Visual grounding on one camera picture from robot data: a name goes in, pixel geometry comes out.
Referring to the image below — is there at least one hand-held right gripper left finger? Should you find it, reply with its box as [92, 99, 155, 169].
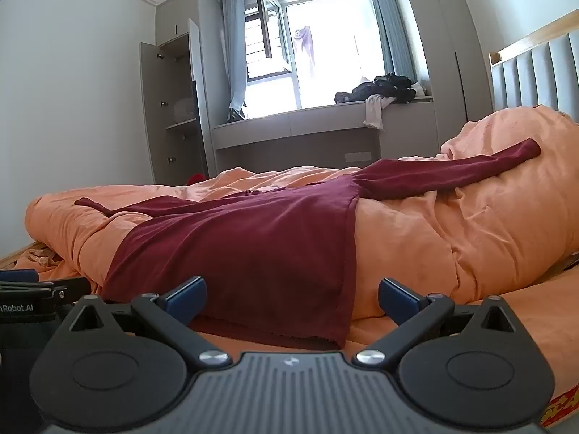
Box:
[55, 276, 232, 369]

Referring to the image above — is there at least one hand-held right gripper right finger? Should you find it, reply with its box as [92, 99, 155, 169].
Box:
[355, 277, 526, 367]

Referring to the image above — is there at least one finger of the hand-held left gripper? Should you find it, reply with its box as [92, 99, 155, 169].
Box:
[0, 269, 90, 303]

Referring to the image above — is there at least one maroon long-sleeved shirt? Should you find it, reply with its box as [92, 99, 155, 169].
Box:
[75, 139, 542, 350]

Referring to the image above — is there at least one pile of dark clothes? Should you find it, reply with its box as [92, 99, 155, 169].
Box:
[335, 73, 417, 105]

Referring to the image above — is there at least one orange duvet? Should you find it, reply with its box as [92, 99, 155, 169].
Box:
[25, 105, 579, 322]

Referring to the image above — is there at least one orange bed sheet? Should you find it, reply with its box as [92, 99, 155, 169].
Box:
[0, 242, 579, 430]

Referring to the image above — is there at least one grey window bench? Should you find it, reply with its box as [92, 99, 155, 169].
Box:
[210, 96, 438, 175]

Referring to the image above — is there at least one white garment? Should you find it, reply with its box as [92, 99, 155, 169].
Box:
[363, 94, 395, 130]

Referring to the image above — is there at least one open grey wardrobe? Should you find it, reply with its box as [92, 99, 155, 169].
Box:
[139, 18, 210, 187]

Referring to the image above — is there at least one narrow grey-blue curtain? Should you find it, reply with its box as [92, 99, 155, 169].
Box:
[221, 0, 249, 120]

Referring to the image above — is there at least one tall grey closet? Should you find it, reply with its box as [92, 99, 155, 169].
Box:
[384, 0, 495, 151]

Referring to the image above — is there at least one window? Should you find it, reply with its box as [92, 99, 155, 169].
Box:
[244, 0, 394, 111]

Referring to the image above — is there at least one purple hanging garment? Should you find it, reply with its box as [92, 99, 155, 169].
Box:
[293, 25, 318, 77]

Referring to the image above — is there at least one wide grey-blue curtain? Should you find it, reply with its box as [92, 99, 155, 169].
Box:
[363, 0, 418, 86]

